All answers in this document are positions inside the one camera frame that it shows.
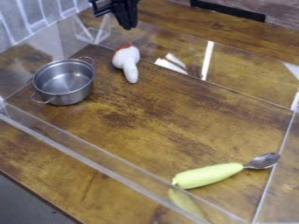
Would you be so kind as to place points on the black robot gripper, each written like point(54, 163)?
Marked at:
point(125, 10)

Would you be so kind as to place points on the black bar on back table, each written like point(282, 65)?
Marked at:
point(229, 10)

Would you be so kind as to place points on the green handled metal spoon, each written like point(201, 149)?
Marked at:
point(214, 173)

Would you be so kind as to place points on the silver metal pot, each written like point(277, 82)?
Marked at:
point(65, 81)

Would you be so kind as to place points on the white plush mushroom red cap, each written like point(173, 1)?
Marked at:
point(125, 60)

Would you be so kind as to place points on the clear acrylic enclosure wall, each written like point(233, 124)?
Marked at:
point(216, 102)

